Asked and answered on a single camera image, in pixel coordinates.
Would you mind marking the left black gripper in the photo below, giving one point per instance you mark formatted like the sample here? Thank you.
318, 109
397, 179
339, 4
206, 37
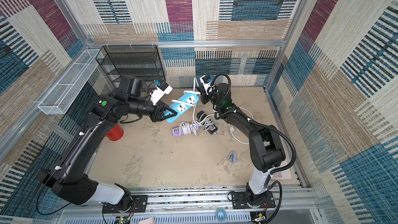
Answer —
160, 110

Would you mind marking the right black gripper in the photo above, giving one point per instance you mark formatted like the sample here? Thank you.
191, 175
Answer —
203, 95

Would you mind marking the teal power strip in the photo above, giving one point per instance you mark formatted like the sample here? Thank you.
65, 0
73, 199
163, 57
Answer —
180, 106

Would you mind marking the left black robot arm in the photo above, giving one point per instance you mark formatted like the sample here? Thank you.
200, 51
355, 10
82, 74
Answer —
67, 178

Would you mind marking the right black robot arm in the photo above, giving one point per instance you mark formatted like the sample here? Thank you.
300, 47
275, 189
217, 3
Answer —
265, 146

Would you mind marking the purple power strip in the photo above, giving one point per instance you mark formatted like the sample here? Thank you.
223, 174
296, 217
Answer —
186, 128

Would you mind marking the black power strip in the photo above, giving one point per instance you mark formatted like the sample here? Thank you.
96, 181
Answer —
206, 123

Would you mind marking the red pen cup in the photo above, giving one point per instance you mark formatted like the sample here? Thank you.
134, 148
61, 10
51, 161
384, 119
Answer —
116, 133

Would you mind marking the blue binder clip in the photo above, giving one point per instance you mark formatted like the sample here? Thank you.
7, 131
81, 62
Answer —
232, 157

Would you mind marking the pink white calculator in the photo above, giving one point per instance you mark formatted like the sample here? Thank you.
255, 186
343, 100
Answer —
282, 175

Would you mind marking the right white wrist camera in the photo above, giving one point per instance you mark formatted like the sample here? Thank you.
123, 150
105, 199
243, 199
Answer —
206, 83

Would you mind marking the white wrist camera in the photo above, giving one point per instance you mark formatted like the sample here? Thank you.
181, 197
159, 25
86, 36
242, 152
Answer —
206, 83
161, 88

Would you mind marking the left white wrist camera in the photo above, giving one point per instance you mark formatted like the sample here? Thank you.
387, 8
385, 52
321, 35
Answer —
161, 88

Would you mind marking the black wire shelf rack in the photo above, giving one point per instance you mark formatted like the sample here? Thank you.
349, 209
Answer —
142, 61

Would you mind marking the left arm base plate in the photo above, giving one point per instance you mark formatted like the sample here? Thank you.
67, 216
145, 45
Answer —
136, 202

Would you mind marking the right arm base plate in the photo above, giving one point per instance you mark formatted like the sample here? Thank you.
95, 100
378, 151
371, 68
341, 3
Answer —
244, 200

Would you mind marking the white mesh wall basket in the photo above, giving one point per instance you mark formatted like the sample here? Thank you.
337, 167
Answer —
63, 94

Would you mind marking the aluminium front rail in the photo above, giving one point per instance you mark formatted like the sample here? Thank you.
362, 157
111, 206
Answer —
197, 205

